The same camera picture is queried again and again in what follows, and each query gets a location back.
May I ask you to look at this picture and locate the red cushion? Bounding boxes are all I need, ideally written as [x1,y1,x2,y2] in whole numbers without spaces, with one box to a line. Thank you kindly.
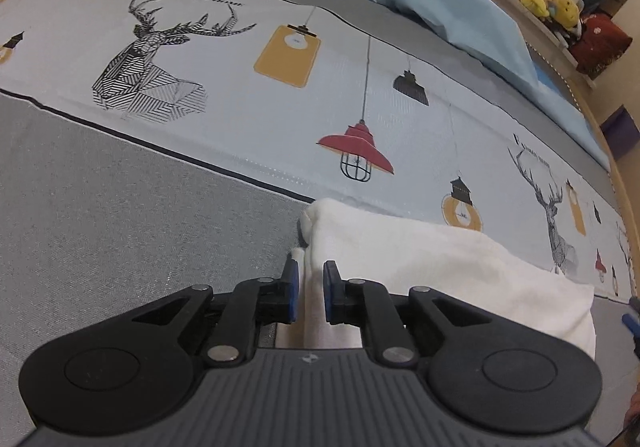
[570,12,633,80]

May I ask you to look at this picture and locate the white window sill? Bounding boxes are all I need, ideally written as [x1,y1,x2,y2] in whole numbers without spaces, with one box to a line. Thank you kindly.
[487,0,598,90]

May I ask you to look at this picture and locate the grey printed bed sheet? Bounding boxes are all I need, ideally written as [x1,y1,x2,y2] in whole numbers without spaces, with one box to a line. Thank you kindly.
[0,0,633,433]

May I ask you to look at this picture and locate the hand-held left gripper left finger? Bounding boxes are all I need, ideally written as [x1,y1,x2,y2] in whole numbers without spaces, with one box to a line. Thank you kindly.
[100,257,300,368]

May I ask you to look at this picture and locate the white shirt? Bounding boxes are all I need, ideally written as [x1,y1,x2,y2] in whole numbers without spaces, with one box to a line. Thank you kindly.
[299,197,597,363]

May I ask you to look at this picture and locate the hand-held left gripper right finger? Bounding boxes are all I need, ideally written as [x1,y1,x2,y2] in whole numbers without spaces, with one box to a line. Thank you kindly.
[322,261,521,367]

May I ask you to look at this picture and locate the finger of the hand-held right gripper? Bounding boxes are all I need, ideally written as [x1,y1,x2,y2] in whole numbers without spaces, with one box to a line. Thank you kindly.
[620,296,640,363]

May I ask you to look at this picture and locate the purple box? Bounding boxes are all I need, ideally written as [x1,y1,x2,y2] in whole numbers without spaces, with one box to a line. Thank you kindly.
[600,104,632,160]

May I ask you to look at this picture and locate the light blue quilt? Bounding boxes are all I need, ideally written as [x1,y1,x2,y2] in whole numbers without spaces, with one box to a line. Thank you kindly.
[120,0,612,173]

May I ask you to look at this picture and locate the yellow round plush toy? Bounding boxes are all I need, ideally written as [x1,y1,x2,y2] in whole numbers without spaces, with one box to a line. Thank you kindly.
[547,0,585,30]

